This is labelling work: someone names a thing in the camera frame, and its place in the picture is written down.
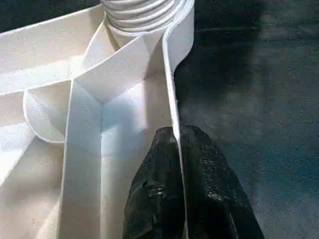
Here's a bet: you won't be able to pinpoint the black table mat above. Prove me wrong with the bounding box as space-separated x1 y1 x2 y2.
0 0 319 239

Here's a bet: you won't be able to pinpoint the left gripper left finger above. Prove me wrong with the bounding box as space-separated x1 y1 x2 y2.
122 126 186 239

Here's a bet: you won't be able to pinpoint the white plastic table top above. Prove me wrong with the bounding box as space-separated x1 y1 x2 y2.
0 0 195 239

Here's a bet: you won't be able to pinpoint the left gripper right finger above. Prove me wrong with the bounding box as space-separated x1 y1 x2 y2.
179 125 265 239

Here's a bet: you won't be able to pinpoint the white plastic table leg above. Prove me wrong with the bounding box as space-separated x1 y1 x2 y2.
99 0 175 33

